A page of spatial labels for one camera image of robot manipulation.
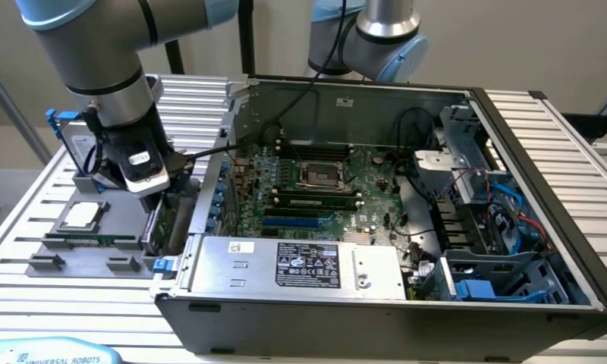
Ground installed RAM stick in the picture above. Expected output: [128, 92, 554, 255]
[269, 188, 359, 211]

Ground black expansion slot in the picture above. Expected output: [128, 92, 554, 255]
[261, 206, 320, 220]

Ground black fan shroud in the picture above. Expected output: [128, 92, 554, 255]
[432, 196, 489, 253]

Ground grey metal disk bay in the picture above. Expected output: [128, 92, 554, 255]
[412, 105, 512, 208]

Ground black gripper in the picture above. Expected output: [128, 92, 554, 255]
[100, 100, 194, 191]

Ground silver CPU chip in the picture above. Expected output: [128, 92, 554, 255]
[61, 202, 106, 230]

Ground green motherboard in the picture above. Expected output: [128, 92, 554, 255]
[220, 140, 415, 268]

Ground green loose RAM stick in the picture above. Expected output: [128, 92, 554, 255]
[44, 232, 138, 244]

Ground empty RAM slots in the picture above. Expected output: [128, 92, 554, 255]
[281, 143, 351, 161]

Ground grey aluminium post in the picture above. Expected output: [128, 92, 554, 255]
[0, 51, 52, 165]

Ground black looped case wire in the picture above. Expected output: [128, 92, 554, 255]
[395, 107, 440, 155]

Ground green graphics card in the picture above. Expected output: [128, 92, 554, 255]
[141, 184, 196, 256]

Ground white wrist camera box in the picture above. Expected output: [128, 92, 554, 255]
[121, 140, 172, 196]

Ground CPU socket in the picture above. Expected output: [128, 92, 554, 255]
[293, 160, 349, 190]

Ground blue plastic latch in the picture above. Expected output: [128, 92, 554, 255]
[152, 256, 177, 275]

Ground black open PC case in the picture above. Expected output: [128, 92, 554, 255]
[153, 74, 607, 356]

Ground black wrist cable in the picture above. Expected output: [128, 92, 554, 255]
[81, 101, 106, 177]

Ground silver power supply unit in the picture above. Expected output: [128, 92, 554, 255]
[180, 234, 407, 303]

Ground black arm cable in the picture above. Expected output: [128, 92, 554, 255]
[260, 0, 353, 143]

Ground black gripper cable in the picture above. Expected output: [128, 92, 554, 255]
[180, 143, 238, 161]

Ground blue expansion slot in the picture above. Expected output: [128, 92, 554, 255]
[261, 216, 320, 229]

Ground hard disk with blue carrier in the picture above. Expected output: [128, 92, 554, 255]
[45, 108, 108, 193]

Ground blue data wire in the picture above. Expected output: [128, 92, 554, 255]
[484, 181, 529, 243]

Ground red wire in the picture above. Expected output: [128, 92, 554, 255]
[515, 214, 551, 253]

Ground grey parts rack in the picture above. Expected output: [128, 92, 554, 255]
[23, 165, 196, 281]

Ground black box behind table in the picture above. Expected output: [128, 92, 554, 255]
[559, 111, 607, 146]

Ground thick black pole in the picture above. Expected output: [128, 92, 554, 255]
[236, 0, 257, 76]

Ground thin black pole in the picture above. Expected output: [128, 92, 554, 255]
[162, 40, 186, 75]

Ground blue Universal Robots cap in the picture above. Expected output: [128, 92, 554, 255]
[0, 336, 126, 364]

